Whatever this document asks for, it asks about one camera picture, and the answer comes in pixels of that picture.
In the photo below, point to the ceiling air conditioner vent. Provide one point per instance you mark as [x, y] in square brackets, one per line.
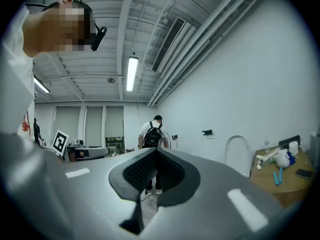
[168, 45]

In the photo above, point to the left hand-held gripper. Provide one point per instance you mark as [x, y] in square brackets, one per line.
[60, 142]

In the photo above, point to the white ceiling pipes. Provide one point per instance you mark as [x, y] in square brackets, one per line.
[200, 40]

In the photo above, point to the long ceiling lamp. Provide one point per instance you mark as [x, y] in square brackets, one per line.
[41, 85]
[132, 74]

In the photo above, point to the white toilet lid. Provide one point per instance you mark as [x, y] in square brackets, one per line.
[237, 154]

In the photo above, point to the grey window blind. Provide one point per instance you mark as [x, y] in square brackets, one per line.
[67, 124]
[94, 125]
[114, 121]

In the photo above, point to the smartphone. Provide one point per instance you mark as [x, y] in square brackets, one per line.
[303, 173]

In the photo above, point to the black wall bracket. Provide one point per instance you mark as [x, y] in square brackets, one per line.
[207, 132]
[174, 136]

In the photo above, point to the person's head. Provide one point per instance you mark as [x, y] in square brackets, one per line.
[50, 29]

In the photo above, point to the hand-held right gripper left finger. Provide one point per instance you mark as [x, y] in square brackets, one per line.
[75, 196]

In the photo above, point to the large white tube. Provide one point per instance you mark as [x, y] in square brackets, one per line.
[268, 155]

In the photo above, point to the white printed t-shirt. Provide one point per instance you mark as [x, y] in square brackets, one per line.
[12, 84]

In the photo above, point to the small white piece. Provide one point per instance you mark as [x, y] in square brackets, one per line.
[259, 166]

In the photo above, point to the black tablet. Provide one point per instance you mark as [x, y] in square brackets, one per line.
[287, 142]

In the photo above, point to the black head-worn camera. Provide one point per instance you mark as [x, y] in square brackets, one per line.
[98, 37]

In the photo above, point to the brown cardboard box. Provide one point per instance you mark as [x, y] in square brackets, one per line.
[287, 191]

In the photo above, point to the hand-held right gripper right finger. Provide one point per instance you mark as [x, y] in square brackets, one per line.
[225, 184]

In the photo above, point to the round smoke detector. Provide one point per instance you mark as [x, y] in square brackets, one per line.
[111, 80]

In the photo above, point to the blue strip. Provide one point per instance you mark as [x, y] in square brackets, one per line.
[281, 175]
[276, 179]

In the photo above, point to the clear plastic bottle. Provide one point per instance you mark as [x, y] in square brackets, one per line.
[267, 144]

